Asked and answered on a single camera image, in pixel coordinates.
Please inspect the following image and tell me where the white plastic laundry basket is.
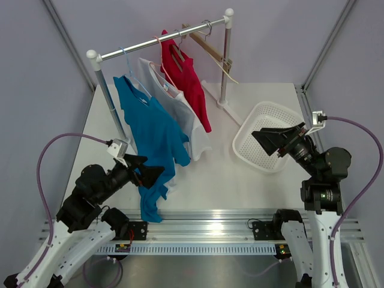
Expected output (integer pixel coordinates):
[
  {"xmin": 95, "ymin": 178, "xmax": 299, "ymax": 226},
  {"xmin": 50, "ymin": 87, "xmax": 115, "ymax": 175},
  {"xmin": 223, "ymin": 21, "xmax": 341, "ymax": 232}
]
[{"xmin": 232, "ymin": 101, "xmax": 307, "ymax": 175}]

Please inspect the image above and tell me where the blue t shirt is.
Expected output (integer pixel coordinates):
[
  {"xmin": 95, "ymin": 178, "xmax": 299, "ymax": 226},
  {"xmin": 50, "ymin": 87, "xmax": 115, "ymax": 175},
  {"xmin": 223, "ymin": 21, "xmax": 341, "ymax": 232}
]
[{"xmin": 113, "ymin": 76, "xmax": 190, "ymax": 223}]

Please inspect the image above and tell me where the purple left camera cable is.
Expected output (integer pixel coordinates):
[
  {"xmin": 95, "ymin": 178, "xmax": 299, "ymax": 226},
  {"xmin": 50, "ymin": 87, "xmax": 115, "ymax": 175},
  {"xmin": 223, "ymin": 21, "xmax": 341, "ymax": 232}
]
[{"xmin": 23, "ymin": 133, "xmax": 109, "ymax": 280}]

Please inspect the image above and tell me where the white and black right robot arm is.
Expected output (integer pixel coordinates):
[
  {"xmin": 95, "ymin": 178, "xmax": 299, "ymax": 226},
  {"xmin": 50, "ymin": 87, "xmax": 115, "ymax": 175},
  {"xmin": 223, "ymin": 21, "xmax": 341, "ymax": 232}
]
[{"xmin": 247, "ymin": 123, "xmax": 352, "ymax": 287}]

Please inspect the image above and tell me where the light blue wire hanger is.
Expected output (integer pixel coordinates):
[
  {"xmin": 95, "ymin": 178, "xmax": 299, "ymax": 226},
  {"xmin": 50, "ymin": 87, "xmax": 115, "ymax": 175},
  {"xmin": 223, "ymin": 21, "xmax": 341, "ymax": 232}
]
[{"xmin": 120, "ymin": 47, "xmax": 152, "ymax": 98}]

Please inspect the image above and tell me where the white slotted cable duct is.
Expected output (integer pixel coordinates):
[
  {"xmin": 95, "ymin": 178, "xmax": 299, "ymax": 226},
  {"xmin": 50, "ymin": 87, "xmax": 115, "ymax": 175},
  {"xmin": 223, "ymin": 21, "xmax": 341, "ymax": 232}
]
[{"xmin": 95, "ymin": 243, "xmax": 277, "ymax": 256}]

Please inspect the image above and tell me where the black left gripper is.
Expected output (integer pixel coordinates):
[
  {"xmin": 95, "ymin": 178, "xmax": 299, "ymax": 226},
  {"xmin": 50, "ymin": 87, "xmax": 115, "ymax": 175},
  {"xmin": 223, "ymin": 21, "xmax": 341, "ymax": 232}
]
[{"xmin": 96, "ymin": 153, "xmax": 164, "ymax": 203}]

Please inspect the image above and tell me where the grey plastic hanger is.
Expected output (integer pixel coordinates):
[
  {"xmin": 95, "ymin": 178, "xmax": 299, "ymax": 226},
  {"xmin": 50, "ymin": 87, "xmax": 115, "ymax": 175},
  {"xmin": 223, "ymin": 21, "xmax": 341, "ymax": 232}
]
[{"xmin": 172, "ymin": 29, "xmax": 185, "ymax": 72}]

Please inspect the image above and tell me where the white t shirt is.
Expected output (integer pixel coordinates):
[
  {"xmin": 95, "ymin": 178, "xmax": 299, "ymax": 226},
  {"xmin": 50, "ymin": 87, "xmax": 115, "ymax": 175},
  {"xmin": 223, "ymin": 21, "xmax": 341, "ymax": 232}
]
[{"xmin": 137, "ymin": 58, "xmax": 211, "ymax": 161}]

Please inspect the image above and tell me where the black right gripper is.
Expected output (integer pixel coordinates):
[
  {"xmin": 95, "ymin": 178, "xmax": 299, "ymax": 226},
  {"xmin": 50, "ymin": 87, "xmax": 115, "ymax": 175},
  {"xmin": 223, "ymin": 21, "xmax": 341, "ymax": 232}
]
[{"xmin": 253, "ymin": 122, "xmax": 320, "ymax": 178}]

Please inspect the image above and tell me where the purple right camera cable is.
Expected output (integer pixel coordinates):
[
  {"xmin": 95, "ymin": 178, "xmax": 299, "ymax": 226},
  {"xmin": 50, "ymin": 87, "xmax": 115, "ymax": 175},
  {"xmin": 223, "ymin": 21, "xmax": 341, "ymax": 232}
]
[{"xmin": 326, "ymin": 116, "xmax": 379, "ymax": 288}]

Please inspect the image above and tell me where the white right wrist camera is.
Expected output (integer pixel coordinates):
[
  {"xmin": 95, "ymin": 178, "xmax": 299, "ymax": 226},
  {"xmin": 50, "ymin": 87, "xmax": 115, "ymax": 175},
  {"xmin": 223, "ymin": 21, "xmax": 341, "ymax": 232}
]
[{"xmin": 306, "ymin": 110, "xmax": 328, "ymax": 135}]

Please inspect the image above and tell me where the pink wire hanger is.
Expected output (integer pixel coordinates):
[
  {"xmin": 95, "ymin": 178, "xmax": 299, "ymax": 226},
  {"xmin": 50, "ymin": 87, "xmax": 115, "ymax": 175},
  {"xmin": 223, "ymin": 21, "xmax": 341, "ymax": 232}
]
[{"xmin": 153, "ymin": 36, "xmax": 178, "ymax": 89}]

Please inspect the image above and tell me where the red t shirt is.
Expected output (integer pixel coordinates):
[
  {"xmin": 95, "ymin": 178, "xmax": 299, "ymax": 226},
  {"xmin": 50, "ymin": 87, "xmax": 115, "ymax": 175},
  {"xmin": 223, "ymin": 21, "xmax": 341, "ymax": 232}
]
[{"xmin": 161, "ymin": 39, "xmax": 212, "ymax": 133}]

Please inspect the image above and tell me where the purple camera cable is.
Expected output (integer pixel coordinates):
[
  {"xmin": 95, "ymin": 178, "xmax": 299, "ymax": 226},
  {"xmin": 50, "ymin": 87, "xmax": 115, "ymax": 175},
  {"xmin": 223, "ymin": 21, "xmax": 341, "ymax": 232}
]
[
  {"xmin": 326, "ymin": 116, "xmax": 379, "ymax": 288},
  {"xmin": 23, "ymin": 133, "xmax": 109, "ymax": 280}
]

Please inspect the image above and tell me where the aluminium mounting rail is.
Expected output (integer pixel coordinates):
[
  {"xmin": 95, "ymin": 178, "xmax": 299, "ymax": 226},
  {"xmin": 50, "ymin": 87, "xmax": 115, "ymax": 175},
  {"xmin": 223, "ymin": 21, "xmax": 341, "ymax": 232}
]
[{"xmin": 38, "ymin": 209, "xmax": 364, "ymax": 243}]

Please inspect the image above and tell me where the wooden clip hanger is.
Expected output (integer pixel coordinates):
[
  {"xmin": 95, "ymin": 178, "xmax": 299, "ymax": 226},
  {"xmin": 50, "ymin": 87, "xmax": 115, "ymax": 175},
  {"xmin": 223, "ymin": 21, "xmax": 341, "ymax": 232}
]
[{"xmin": 188, "ymin": 16, "xmax": 239, "ymax": 84}]

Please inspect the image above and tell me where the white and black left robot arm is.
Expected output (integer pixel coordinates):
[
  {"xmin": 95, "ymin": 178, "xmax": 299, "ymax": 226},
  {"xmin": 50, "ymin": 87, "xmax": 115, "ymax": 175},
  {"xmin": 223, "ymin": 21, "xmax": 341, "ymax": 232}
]
[{"xmin": 4, "ymin": 154, "xmax": 164, "ymax": 287}]

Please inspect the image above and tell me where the silver white clothes rack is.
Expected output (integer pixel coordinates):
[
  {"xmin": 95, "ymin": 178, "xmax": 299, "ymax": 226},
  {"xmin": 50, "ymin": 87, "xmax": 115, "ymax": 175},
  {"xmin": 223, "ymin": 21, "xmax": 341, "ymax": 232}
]
[{"xmin": 86, "ymin": 8, "xmax": 241, "ymax": 139}]

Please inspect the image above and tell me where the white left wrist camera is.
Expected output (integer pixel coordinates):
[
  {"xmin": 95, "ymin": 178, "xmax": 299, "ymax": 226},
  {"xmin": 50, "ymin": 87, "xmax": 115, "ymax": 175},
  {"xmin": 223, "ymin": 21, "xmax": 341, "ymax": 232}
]
[{"xmin": 107, "ymin": 139, "xmax": 128, "ymax": 167}]

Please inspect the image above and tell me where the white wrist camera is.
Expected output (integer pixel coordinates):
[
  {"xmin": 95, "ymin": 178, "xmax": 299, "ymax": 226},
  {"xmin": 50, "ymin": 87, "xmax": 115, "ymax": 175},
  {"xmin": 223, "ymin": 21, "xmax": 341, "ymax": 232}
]
[
  {"xmin": 306, "ymin": 110, "xmax": 328, "ymax": 135},
  {"xmin": 107, "ymin": 139, "xmax": 128, "ymax": 167}
]

